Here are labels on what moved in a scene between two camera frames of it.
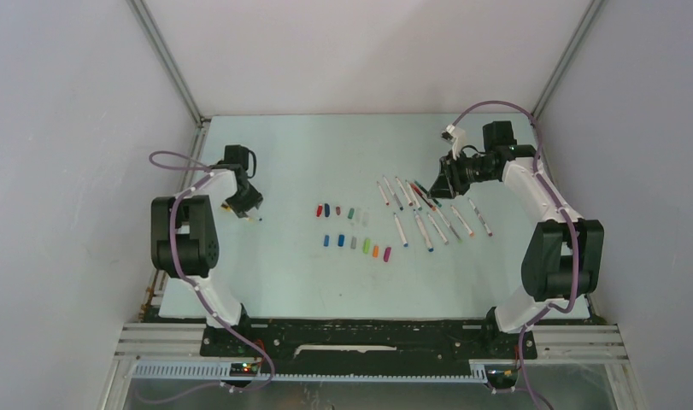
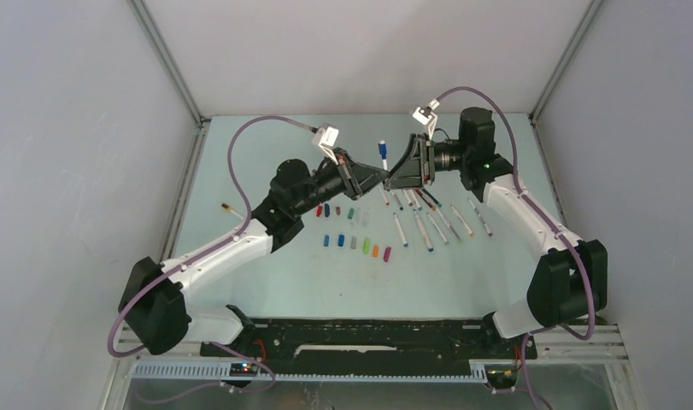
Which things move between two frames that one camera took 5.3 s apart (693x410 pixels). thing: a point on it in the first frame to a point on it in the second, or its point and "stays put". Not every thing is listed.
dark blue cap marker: x=400 y=205 stays put
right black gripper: x=449 y=183 to x=417 y=167
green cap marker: x=451 y=229 stays put
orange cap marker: x=471 y=234 stays put
